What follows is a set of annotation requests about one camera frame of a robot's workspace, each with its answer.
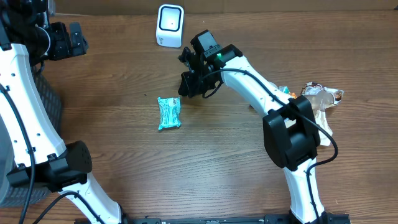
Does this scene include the teal snack bar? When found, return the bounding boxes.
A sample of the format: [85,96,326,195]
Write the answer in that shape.
[157,97,182,131]

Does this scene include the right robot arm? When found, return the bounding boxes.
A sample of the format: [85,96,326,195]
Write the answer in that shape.
[178,30,325,223]

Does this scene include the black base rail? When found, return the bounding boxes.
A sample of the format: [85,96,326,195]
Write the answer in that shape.
[122,213,351,224]

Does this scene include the small teal white carton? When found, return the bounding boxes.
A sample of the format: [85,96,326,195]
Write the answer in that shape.
[278,86,290,94]

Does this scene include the grey plastic mesh basket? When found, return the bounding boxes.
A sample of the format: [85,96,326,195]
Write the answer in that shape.
[1,72,63,208]

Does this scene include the brown nut snack bag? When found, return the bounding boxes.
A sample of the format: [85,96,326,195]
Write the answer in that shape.
[301,82,345,136]

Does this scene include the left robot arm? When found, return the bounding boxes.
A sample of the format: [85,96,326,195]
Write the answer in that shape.
[1,1,128,223]

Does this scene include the white barcode scanner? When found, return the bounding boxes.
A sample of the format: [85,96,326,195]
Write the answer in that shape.
[155,4,185,48]

